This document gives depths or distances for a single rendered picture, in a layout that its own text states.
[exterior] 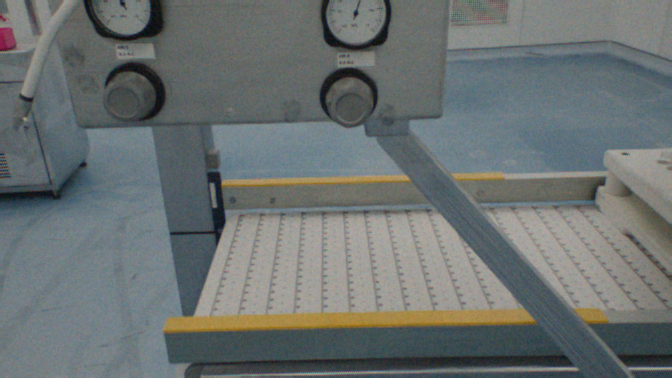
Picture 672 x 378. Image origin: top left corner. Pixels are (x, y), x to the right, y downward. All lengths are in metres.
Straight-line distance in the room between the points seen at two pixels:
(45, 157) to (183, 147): 2.50
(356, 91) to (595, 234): 0.44
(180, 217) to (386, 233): 0.26
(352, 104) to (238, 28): 0.08
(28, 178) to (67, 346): 1.29
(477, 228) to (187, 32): 0.22
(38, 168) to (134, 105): 2.89
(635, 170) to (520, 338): 0.27
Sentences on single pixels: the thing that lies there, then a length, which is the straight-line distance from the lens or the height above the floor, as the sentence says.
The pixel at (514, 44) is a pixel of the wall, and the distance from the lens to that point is 6.15.
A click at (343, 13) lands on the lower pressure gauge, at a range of 0.32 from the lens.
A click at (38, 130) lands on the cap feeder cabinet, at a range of 3.15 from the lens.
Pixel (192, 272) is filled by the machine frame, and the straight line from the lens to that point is 0.79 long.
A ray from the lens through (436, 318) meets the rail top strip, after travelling 0.47.
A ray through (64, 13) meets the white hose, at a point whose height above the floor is 1.22.
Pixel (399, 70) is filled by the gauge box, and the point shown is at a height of 1.18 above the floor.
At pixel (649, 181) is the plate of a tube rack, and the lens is 0.67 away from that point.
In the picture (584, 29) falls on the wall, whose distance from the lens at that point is 6.42.
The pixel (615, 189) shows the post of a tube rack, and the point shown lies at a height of 0.97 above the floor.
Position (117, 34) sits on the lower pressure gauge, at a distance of 0.34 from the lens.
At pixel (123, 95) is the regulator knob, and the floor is 1.18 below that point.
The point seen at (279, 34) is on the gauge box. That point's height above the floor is 1.20.
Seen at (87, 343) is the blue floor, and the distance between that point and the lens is 2.17.
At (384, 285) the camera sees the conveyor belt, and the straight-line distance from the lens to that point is 0.57.
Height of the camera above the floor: 1.26
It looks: 25 degrees down
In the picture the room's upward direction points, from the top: 2 degrees counter-clockwise
